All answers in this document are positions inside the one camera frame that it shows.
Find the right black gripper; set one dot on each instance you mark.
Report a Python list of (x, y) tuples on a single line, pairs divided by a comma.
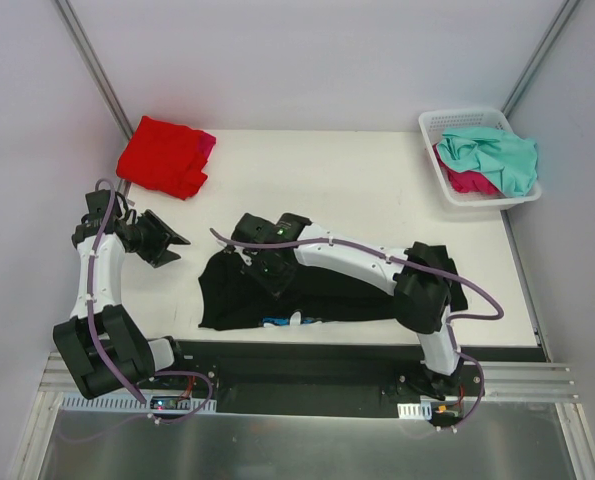
[(275, 279)]

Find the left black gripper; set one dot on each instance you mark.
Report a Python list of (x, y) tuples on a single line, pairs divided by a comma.
[(154, 238)]

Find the black daisy t-shirt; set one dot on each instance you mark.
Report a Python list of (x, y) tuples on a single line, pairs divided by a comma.
[(233, 300)]

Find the red t-shirt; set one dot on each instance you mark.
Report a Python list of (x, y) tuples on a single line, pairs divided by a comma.
[(163, 157)]

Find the pink t-shirt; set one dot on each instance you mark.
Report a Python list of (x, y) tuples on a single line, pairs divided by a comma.
[(206, 143)]

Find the white plastic basket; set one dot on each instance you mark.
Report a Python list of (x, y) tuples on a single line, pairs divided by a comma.
[(433, 123)]

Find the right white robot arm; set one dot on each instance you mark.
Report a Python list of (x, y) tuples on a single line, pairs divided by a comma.
[(314, 245)]

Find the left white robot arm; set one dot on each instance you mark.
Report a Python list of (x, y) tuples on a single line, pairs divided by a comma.
[(100, 344)]

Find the magenta t-shirt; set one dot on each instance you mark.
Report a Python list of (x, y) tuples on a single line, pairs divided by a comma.
[(470, 182)]

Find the teal t-shirt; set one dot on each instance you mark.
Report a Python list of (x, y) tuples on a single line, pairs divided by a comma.
[(508, 161)]

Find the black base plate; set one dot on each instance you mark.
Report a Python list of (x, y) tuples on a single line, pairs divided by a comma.
[(356, 381)]

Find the left white cable duct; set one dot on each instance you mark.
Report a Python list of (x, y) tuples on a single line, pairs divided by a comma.
[(125, 403)]

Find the white cable duct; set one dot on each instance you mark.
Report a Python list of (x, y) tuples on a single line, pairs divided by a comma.
[(125, 403), (414, 411)]

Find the right white cable duct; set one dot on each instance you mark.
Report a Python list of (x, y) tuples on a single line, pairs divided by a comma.
[(414, 411)]

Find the left aluminium frame post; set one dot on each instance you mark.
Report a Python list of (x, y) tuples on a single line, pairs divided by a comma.
[(88, 55)]

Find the aluminium frame post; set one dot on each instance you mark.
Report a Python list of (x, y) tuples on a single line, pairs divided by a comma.
[(88, 55), (562, 18)]

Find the right aluminium frame post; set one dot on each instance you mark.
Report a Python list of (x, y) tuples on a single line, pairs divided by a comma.
[(562, 18)]

